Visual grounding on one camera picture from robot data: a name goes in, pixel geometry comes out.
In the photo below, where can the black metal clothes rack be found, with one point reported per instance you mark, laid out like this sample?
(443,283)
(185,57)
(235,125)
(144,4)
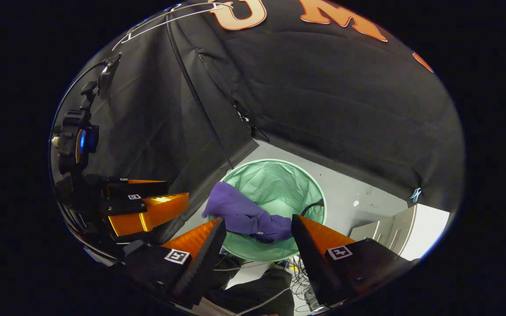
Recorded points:
(200,105)

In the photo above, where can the small teal clip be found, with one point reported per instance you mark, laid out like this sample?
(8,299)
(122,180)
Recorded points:
(415,194)

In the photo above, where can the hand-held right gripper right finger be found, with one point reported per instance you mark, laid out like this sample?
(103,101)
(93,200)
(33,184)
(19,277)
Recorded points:
(310,263)

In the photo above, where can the green laundry hamper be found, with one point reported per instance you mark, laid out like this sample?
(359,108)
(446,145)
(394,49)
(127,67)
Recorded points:
(275,184)

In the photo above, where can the white cabinet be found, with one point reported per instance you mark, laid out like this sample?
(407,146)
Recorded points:
(380,232)

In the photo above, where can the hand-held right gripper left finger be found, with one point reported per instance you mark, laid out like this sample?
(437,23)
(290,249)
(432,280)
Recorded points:
(204,259)

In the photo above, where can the white plastic hanger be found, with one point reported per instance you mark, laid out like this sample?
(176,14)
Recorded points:
(169,14)

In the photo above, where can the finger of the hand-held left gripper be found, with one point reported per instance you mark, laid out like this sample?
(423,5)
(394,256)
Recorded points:
(134,188)
(123,206)

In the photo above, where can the person's dark trousers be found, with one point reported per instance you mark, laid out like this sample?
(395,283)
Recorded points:
(257,289)

